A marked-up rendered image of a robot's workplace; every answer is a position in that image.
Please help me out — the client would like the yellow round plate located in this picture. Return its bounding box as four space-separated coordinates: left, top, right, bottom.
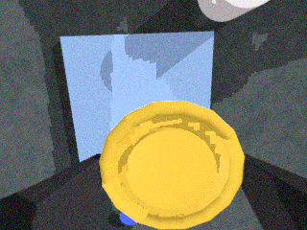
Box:
99 101 244 229

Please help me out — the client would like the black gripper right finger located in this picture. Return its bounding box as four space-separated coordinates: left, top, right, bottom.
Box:
241 153 307 230

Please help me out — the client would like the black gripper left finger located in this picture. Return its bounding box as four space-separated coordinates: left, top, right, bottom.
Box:
0 153 103 230

